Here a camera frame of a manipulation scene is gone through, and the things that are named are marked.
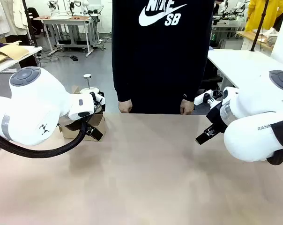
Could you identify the black stand pole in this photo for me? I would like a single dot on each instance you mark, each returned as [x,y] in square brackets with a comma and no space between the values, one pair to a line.
[30,23]

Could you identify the hanging white coats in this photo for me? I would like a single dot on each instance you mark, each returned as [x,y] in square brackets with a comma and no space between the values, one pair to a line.
[8,16]

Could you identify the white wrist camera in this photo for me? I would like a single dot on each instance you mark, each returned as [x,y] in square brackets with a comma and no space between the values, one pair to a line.
[98,93]
[201,98]

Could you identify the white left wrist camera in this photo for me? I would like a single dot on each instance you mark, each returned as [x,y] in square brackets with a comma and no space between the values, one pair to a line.
[98,93]

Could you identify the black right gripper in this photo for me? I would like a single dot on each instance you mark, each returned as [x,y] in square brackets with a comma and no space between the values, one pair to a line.
[216,116]

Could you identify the brown cardboard cup carrier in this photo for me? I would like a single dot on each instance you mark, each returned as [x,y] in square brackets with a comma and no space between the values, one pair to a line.
[98,120]

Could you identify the person's right forearm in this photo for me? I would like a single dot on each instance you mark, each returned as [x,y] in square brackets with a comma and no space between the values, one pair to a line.
[122,86]

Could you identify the person's left forearm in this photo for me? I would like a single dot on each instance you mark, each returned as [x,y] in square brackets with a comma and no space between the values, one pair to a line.
[190,86]

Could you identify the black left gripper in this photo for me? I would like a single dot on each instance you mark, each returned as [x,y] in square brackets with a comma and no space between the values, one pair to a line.
[73,124]

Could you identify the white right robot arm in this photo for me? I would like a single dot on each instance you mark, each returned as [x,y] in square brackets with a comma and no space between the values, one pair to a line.
[251,117]

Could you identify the person in yellow jacket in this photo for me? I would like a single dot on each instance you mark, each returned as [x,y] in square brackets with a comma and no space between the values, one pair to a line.
[258,14]

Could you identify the person in black hoodie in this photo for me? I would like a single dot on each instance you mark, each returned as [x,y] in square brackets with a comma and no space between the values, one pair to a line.
[160,58]

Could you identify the round metal stand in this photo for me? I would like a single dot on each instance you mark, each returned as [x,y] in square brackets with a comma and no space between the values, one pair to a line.
[87,76]

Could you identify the brown cardboard sheets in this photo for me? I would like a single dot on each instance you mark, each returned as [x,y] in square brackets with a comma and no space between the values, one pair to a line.
[12,52]

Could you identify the grey frame background table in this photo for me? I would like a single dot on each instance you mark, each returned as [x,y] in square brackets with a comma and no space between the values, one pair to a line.
[69,22]

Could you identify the thin black slanted pole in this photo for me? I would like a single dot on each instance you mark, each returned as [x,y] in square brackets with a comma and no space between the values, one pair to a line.
[258,28]

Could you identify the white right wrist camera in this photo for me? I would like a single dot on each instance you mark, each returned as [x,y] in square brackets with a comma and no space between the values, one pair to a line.
[201,98]

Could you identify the large white side table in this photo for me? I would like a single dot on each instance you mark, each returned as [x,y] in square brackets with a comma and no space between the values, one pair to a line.
[237,61]

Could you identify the black office chair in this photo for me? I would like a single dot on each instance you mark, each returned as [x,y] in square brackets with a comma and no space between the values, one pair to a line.
[36,18]

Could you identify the wooden background table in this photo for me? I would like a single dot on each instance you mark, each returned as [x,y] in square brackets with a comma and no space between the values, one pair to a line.
[249,35]

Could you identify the person's right hand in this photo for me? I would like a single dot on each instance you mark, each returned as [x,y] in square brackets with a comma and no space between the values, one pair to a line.
[125,106]

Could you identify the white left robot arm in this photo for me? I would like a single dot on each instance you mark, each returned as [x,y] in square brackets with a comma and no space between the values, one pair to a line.
[38,98]

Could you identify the person's left hand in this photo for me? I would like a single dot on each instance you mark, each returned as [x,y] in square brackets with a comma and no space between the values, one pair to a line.
[187,107]

